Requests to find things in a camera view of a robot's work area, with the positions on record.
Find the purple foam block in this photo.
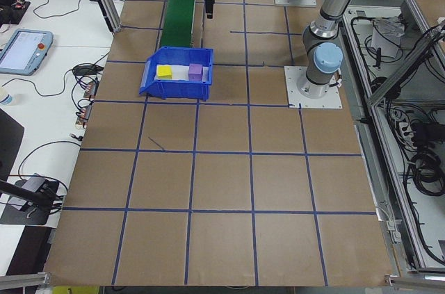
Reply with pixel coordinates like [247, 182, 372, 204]
[188, 63, 204, 81]

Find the yellow foam block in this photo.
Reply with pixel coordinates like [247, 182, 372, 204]
[156, 65, 174, 81]

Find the green conveyor belt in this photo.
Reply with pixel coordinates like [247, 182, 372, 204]
[161, 0, 200, 49]

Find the blue plastic storage bin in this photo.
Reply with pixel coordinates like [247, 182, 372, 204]
[138, 46, 215, 101]

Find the small circuit board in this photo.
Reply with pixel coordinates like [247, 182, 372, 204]
[84, 80, 99, 100]
[75, 102, 94, 128]

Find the light blue teach pendant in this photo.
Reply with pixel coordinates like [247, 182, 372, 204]
[0, 28, 54, 76]

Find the white power strip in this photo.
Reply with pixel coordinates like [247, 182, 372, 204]
[391, 109, 418, 142]

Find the black flat panel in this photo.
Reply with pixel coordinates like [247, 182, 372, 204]
[0, 109, 25, 183]

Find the aluminium corner bar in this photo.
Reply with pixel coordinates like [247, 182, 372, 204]
[384, 274, 445, 288]
[0, 272, 52, 287]

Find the black cable hub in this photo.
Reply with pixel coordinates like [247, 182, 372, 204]
[72, 65, 104, 76]

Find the white box in frame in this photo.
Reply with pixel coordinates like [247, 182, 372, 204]
[371, 17, 406, 59]

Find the black electronics box with wires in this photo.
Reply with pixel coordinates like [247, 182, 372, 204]
[0, 0, 31, 27]

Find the metal V-shaped frame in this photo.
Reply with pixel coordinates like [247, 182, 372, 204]
[342, 0, 445, 277]

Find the grey black camera box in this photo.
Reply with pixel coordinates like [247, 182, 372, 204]
[22, 174, 58, 197]

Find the black cable coil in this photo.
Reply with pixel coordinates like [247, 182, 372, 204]
[408, 153, 445, 197]

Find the black camera stand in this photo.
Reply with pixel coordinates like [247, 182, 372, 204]
[0, 177, 60, 226]

